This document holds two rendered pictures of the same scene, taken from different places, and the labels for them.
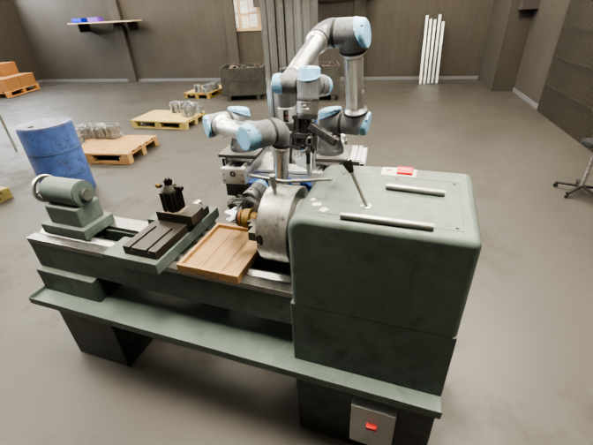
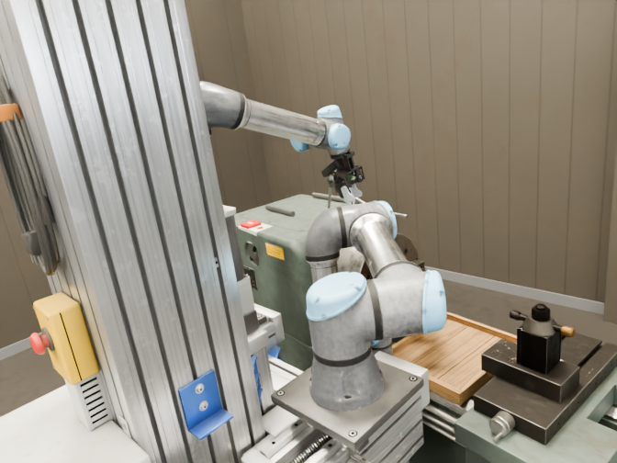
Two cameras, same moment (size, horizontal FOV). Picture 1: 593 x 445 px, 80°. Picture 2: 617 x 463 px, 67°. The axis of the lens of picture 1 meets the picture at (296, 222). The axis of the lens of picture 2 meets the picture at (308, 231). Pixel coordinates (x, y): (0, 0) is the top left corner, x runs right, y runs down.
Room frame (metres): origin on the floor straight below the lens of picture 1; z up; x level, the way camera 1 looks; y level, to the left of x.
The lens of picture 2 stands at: (2.65, 0.69, 1.75)
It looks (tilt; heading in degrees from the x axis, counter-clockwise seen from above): 18 degrees down; 213
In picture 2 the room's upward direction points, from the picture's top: 8 degrees counter-clockwise
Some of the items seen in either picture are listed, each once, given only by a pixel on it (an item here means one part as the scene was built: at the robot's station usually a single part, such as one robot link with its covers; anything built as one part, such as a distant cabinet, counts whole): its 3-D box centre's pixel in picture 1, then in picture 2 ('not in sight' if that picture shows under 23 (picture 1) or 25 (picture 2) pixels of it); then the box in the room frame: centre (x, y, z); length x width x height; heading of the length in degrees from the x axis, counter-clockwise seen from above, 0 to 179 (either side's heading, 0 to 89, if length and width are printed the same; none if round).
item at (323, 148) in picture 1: (329, 142); not in sight; (1.83, -0.20, 1.21); 0.15 x 0.15 x 0.10
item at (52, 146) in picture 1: (58, 158); not in sight; (4.05, 2.78, 0.43); 0.57 x 0.57 x 0.86
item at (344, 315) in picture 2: (238, 118); (342, 312); (1.95, 0.28, 1.33); 0.13 x 0.12 x 0.14; 124
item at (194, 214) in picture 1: (180, 213); (528, 367); (1.53, 0.57, 1.00); 0.20 x 0.10 x 0.05; 69
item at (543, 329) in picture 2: (168, 186); (540, 322); (1.54, 0.59, 1.14); 0.08 x 0.08 x 0.03
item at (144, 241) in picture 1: (169, 227); (551, 377); (1.48, 0.62, 0.95); 0.43 x 0.18 x 0.04; 159
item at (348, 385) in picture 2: (242, 139); (343, 365); (1.95, 0.28, 1.21); 0.15 x 0.15 x 0.10
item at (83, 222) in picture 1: (71, 203); not in sight; (1.67, 1.18, 1.01); 0.30 x 0.20 x 0.29; 69
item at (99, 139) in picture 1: (104, 141); not in sight; (5.40, 2.90, 0.19); 1.33 x 0.92 x 0.37; 76
